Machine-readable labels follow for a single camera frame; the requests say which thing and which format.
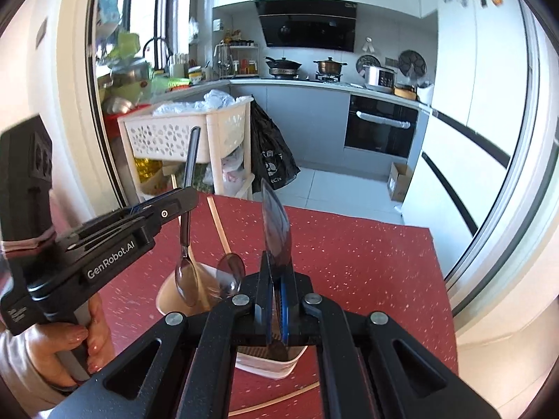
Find black built-in oven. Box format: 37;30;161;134
343;94;419;159

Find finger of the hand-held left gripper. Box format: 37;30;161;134
57;189;200;265
126;187;196;211

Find white flower-pattern trolley rack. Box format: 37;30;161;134
117;96;256;201

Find steel basin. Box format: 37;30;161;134
105;96;136;114

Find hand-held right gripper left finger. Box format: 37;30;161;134
48;251;280;419

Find black range hood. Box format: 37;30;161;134
254;0;358;53

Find person's left hand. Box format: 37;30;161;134
11;290;115;391

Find yellow oil bottle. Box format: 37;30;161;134
133;157;164;184

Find black-handled metal spoon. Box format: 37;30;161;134
175;126;202;307

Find white plastic utensil holder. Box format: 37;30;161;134
156;261;307;380

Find black wok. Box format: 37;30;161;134
265;56;303;77

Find white refrigerator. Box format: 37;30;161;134
399;0;531;280

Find grey kitchen counter cabinets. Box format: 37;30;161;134
229;76;433;171

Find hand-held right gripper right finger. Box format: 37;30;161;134
275;268;499;419

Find round patterned trivet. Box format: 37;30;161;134
356;54;380;75

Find cardboard box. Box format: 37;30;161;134
388;162;415;202

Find clear plastic bags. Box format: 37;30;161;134
153;89;239;116

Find white spice rack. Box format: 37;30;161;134
216;39;260;77

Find steel cooking pot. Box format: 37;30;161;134
313;57;349;76

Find black plastic bag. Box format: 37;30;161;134
250;100;301;190

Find black kitchen faucet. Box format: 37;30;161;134
143;37;173;68

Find round black perforated rack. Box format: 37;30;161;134
397;49;426;77

